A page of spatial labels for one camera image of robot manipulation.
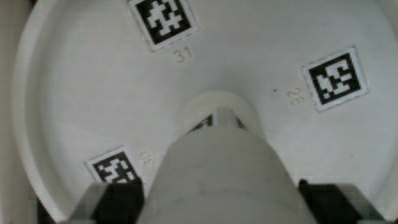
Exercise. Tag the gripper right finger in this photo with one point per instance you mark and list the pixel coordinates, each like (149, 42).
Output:
(338, 203)

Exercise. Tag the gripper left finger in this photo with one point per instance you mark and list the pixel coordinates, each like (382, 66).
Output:
(110, 204)

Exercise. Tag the white cylindrical table leg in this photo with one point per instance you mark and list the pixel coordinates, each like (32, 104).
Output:
(222, 184)

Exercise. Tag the white round table top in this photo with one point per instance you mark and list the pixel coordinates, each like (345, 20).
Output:
(121, 57)

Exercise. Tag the white front fence bar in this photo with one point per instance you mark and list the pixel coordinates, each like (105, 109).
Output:
(16, 198)

